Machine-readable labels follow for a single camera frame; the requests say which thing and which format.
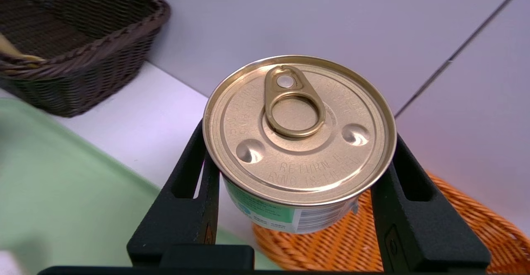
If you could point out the orange wicker basket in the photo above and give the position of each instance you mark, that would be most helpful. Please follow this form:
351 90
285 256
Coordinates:
339 246

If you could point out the gold lid food can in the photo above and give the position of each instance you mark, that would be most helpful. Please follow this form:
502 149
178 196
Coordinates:
298 159

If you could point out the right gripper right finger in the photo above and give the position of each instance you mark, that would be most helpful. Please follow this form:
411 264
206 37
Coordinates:
426 233

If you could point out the light green plastic tray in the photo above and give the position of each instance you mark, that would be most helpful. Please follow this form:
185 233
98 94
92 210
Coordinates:
74 200

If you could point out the dark brown wicker basket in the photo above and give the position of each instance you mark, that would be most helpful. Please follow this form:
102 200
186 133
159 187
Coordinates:
83 59

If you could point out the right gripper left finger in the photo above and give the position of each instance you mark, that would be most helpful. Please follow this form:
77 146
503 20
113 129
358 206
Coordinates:
182 217

